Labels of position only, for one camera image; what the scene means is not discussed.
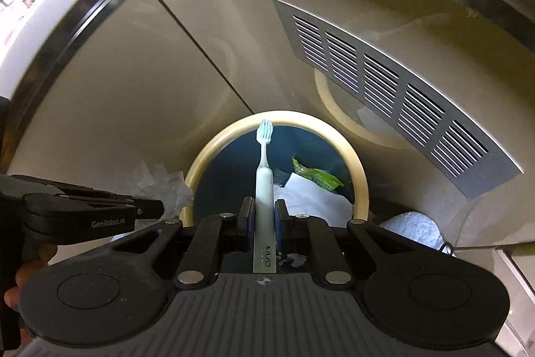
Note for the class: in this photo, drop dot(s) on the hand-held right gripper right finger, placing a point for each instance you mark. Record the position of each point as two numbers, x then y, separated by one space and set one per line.
279 227

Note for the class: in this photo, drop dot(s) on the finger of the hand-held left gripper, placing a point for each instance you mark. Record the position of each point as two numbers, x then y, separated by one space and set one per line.
62 185
148 209

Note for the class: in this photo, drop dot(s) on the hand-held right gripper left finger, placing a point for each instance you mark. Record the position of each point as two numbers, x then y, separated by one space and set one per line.
250 225

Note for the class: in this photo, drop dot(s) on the clear plastic wrapper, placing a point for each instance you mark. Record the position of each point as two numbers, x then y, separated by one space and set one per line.
167 185

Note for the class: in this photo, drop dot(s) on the white electric toothbrush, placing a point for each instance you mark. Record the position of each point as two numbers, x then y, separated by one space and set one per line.
264 189

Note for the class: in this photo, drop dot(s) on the white paper towel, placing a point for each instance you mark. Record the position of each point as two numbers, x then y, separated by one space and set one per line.
317 202

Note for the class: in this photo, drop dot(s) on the round trash bin cream rim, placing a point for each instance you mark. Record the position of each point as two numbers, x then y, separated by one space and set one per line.
234 173

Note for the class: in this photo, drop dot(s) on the person's left hand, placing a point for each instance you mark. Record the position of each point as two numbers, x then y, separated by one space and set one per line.
21 279

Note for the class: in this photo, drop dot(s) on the green packet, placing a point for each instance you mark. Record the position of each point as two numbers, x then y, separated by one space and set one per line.
317 175

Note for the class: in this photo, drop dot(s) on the white terry cloth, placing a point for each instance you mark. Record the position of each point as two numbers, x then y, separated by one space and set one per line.
413 227

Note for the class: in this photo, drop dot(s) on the grey vent grille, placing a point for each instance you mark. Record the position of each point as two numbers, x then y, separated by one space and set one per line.
288 18

